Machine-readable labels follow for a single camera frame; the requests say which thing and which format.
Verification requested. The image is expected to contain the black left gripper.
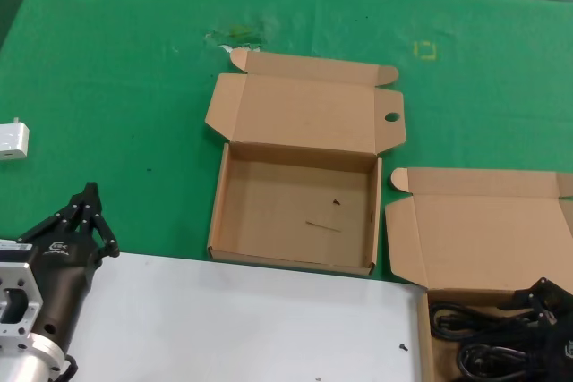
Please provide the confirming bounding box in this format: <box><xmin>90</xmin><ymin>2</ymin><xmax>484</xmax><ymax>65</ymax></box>
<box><xmin>16</xmin><ymin>182</ymin><xmax>122</xmax><ymax>354</ymax></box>

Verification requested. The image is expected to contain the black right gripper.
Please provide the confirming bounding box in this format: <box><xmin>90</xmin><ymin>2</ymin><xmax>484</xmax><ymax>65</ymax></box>
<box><xmin>499</xmin><ymin>277</ymin><xmax>573</xmax><ymax>382</ymax></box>

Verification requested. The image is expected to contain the open cardboard box with hole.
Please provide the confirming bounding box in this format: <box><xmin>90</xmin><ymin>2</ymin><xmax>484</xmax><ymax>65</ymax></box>
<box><xmin>204</xmin><ymin>48</ymin><xmax>407</xmax><ymax>278</ymax></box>

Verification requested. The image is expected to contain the white USB charger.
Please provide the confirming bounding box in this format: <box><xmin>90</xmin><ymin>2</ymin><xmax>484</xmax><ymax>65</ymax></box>
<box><xmin>0</xmin><ymin>117</ymin><xmax>31</xmax><ymax>162</ymax></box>

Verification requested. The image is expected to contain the green table cloth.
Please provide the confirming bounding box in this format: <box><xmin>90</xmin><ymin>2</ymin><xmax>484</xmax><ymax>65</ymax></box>
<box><xmin>0</xmin><ymin>0</ymin><xmax>573</xmax><ymax>287</ymax></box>

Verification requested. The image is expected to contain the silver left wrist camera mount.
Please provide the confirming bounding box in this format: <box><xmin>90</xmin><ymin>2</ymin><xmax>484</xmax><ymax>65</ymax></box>
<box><xmin>0</xmin><ymin>241</ymin><xmax>45</xmax><ymax>339</ymax></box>

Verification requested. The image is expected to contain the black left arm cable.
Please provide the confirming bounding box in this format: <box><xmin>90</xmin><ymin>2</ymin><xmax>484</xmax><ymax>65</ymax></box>
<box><xmin>56</xmin><ymin>353</ymin><xmax>81</xmax><ymax>381</ymax></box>

